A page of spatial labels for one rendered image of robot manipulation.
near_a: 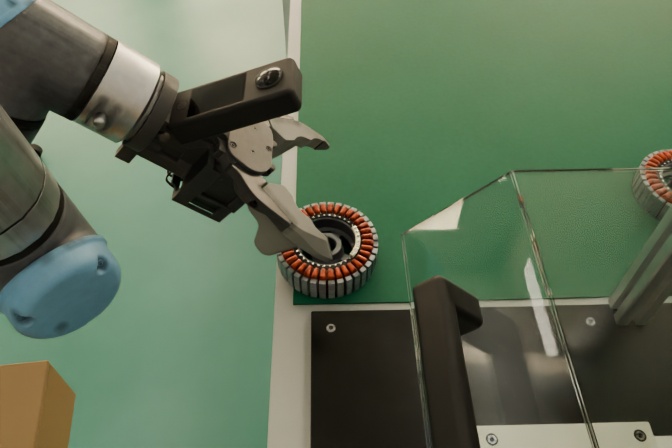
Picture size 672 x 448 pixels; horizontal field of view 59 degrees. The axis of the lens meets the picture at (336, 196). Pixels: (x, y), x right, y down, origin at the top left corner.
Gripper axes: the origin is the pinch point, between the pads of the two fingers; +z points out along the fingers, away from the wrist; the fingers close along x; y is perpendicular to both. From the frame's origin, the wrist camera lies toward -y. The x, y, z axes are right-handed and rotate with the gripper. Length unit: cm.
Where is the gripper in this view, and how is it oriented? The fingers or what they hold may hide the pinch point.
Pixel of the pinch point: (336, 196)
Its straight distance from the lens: 58.9
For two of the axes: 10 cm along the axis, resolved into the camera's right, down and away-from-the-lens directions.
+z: 7.4, 4.3, 5.1
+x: 0.3, 7.5, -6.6
